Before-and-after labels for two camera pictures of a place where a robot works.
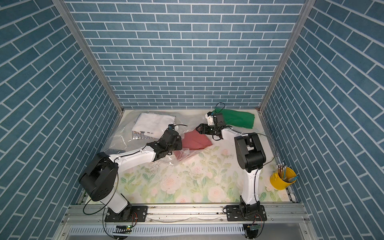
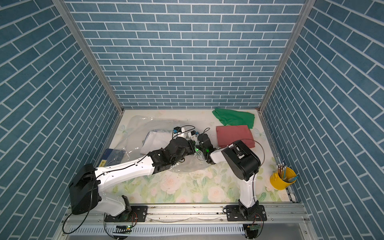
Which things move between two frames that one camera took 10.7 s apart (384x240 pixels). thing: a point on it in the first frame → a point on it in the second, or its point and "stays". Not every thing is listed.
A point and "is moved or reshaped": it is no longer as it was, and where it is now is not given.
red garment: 192,140 is moved or reshaped
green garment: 237,119 stays
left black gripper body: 177,145 → 188,150
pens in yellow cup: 281,170 stays
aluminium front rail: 184,222 stays
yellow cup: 278,183 stays
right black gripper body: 208,130 → 203,151
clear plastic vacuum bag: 161,130 is moved or reshaped
